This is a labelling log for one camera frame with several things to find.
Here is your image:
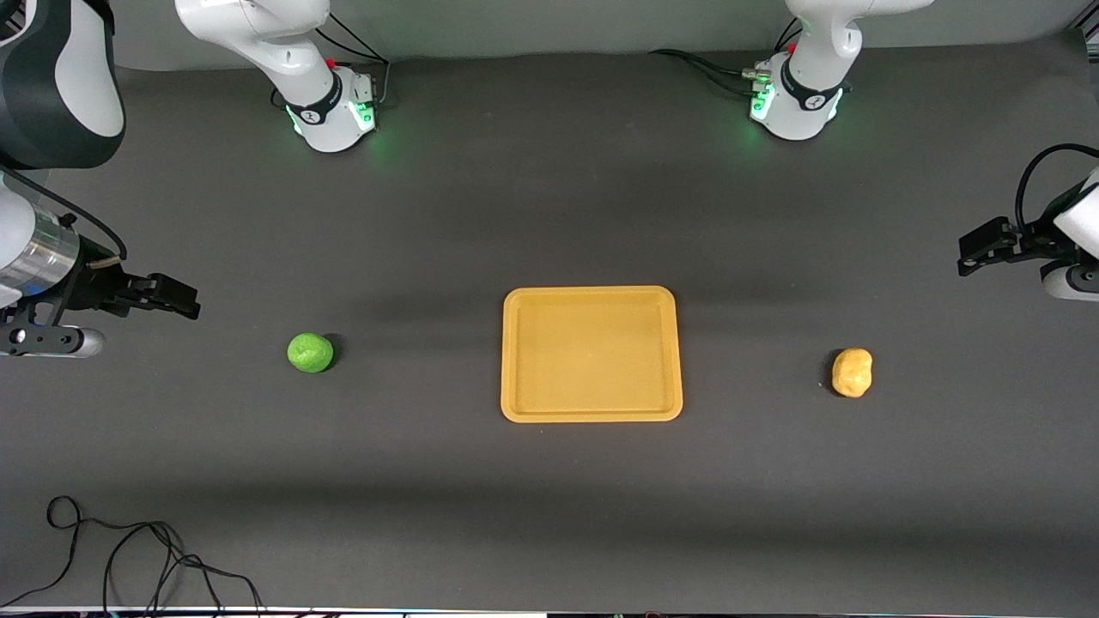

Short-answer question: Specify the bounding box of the dark grey table mat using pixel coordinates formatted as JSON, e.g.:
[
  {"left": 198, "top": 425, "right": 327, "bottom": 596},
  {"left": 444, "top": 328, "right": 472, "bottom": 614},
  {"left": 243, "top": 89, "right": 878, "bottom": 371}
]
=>
[{"left": 0, "top": 30, "right": 1099, "bottom": 612}]

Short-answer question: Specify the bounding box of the yellow potato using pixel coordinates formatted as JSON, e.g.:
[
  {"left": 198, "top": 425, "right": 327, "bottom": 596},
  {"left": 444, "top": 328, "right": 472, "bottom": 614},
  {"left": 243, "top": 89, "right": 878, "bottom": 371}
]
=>
[{"left": 831, "top": 348, "right": 874, "bottom": 399}]

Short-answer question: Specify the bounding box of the yellow plastic tray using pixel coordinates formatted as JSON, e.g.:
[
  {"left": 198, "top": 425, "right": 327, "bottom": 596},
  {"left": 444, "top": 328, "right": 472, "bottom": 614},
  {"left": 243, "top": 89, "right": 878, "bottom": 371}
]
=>
[{"left": 501, "top": 286, "right": 684, "bottom": 424}]

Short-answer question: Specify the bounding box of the black right base cable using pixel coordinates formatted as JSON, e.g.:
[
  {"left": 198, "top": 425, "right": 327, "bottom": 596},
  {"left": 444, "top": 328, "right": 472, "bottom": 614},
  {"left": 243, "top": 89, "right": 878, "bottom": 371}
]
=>
[{"left": 313, "top": 15, "right": 392, "bottom": 108}]

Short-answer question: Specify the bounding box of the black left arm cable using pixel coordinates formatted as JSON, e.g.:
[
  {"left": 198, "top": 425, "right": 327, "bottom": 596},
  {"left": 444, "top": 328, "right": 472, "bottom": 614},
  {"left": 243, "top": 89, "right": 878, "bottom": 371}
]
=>
[{"left": 1015, "top": 143, "right": 1099, "bottom": 229}]

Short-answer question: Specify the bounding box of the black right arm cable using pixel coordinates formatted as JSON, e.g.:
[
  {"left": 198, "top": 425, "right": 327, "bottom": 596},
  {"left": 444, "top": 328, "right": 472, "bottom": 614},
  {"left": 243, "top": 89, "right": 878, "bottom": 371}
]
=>
[{"left": 0, "top": 167, "right": 129, "bottom": 260}]

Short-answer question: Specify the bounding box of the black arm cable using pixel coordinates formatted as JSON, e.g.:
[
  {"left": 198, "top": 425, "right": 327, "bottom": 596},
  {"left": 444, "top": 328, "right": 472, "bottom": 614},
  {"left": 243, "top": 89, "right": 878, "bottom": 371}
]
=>
[
  {"left": 0, "top": 167, "right": 129, "bottom": 260},
  {"left": 1015, "top": 143, "right": 1099, "bottom": 229}
]

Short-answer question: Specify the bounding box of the black base cable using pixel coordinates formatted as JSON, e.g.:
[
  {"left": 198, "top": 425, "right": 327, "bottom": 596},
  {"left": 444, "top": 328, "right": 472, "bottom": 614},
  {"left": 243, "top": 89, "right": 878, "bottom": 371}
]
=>
[
  {"left": 649, "top": 48, "right": 769, "bottom": 94},
  {"left": 313, "top": 15, "right": 392, "bottom": 108}
]

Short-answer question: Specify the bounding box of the black left base cable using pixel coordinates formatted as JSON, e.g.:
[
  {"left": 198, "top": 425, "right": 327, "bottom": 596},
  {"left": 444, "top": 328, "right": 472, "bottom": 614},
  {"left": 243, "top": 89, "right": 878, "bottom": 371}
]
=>
[{"left": 649, "top": 48, "right": 769, "bottom": 94}]

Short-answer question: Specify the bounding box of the green apple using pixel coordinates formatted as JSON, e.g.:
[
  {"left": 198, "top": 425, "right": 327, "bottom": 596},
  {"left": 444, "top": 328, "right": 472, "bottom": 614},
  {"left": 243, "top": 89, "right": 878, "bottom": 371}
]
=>
[{"left": 287, "top": 333, "right": 335, "bottom": 374}]

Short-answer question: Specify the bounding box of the thin black loose cable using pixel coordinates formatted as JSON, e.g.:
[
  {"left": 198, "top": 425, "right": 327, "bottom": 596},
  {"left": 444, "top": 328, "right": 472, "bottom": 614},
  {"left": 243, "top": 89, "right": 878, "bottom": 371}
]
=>
[{"left": 0, "top": 496, "right": 263, "bottom": 612}]

